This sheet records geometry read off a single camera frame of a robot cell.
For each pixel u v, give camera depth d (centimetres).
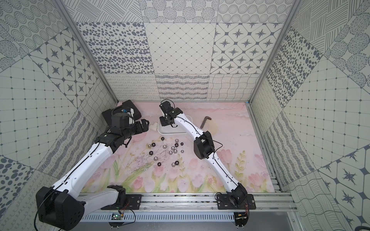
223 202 73
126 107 110
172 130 91
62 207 37
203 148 66
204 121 108
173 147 94
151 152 92
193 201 76
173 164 86
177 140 98
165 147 95
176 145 95
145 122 76
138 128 72
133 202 73
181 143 96
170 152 92
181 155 91
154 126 100
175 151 93
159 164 88
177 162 88
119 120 58
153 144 95
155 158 90
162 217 70
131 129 67
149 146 95
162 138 98
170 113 77
